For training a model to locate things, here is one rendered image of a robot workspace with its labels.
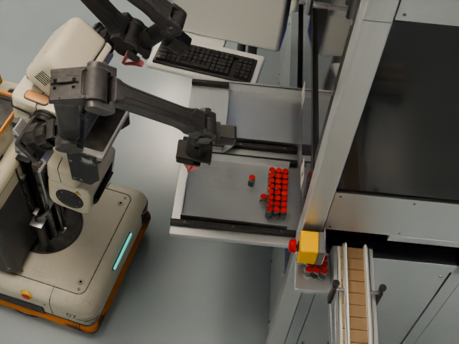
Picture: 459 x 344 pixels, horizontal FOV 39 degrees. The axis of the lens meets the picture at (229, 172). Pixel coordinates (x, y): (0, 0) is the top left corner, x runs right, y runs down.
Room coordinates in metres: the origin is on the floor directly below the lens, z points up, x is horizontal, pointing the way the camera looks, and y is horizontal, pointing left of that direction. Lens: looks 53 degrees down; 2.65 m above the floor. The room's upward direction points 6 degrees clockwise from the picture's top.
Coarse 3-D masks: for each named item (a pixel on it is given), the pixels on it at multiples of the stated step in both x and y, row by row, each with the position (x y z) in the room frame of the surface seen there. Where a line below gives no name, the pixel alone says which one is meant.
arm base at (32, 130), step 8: (32, 120) 1.19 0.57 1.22; (24, 128) 1.17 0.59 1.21; (32, 128) 1.15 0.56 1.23; (40, 128) 1.15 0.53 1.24; (24, 136) 1.14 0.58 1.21; (32, 136) 1.13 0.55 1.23; (40, 136) 1.13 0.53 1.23; (16, 144) 1.11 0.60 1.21; (24, 144) 1.12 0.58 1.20; (32, 144) 1.12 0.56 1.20; (40, 144) 1.12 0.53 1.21; (48, 144) 1.12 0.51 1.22; (24, 152) 1.10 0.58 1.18; (32, 152) 1.11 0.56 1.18; (40, 152) 1.13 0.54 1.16; (32, 160) 1.10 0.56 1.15
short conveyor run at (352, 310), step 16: (336, 256) 1.02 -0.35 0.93; (352, 256) 1.03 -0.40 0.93; (368, 256) 1.04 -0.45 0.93; (336, 272) 0.97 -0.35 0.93; (352, 272) 0.98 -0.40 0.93; (368, 272) 0.96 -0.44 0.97; (336, 288) 0.89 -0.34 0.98; (352, 288) 0.92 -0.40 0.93; (368, 288) 0.91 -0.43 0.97; (384, 288) 0.90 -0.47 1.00; (336, 304) 0.86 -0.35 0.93; (352, 304) 0.87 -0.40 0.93; (368, 304) 0.86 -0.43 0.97; (336, 320) 0.82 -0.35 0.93; (352, 320) 0.82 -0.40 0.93; (368, 320) 0.81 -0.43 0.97; (336, 336) 0.77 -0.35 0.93; (352, 336) 0.77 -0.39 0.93; (368, 336) 0.76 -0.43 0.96
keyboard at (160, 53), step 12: (168, 48) 1.97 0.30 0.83; (192, 48) 1.98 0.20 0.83; (204, 48) 1.99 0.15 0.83; (156, 60) 1.90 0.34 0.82; (168, 60) 1.90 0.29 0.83; (180, 60) 1.91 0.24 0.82; (192, 60) 1.91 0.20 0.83; (204, 60) 1.92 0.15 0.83; (216, 60) 1.93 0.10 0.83; (228, 60) 1.95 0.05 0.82; (240, 60) 1.94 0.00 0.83; (252, 60) 1.95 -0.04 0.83; (204, 72) 1.87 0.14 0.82; (216, 72) 1.87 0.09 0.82; (228, 72) 1.87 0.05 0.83; (240, 72) 1.87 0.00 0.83; (252, 72) 1.89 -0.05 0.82
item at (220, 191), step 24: (216, 168) 1.35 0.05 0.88; (240, 168) 1.36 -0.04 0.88; (264, 168) 1.37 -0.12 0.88; (288, 168) 1.38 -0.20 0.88; (192, 192) 1.24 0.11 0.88; (216, 192) 1.25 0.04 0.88; (240, 192) 1.26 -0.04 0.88; (264, 192) 1.27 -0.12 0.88; (192, 216) 1.13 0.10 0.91; (216, 216) 1.15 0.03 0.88; (240, 216) 1.16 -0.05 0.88; (264, 216) 1.17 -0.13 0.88
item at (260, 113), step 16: (240, 96) 1.69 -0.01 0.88; (256, 96) 1.70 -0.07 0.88; (272, 96) 1.71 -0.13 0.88; (288, 96) 1.72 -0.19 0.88; (240, 112) 1.62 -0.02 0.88; (256, 112) 1.62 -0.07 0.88; (272, 112) 1.63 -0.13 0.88; (288, 112) 1.64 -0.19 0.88; (240, 128) 1.54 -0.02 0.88; (256, 128) 1.55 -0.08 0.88; (272, 128) 1.55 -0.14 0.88; (288, 128) 1.56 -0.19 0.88; (272, 144) 1.47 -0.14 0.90; (288, 144) 1.47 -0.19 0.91
